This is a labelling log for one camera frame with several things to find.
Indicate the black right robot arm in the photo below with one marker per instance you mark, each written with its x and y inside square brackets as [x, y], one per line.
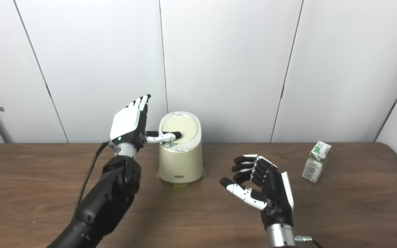
[281, 237]

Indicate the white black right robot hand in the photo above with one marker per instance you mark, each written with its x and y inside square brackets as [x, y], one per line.
[276, 194]

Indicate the green white milk carton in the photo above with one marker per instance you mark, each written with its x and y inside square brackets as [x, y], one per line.
[316, 162]

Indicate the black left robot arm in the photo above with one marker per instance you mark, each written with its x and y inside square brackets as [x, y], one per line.
[109, 196]

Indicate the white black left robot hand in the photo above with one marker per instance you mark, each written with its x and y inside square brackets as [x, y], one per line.
[126, 122]

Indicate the cream-colored bin body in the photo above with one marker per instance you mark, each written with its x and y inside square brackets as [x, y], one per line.
[181, 165]

